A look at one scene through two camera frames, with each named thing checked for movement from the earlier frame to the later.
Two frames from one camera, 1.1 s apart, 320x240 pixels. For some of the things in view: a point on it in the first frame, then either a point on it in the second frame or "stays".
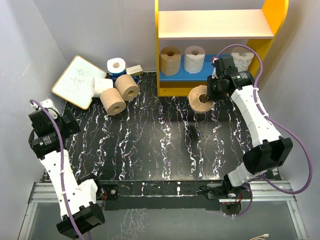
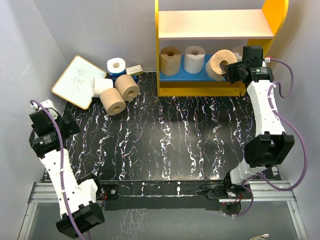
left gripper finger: x=70 y=124 stays
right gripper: x=212 y=96 -> x=229 y=69
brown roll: x=198 y=99 -> x=215 y=67
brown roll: x=112 y=101 stays
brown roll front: x=170 y=60 stays
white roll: x=194 y=58 stays
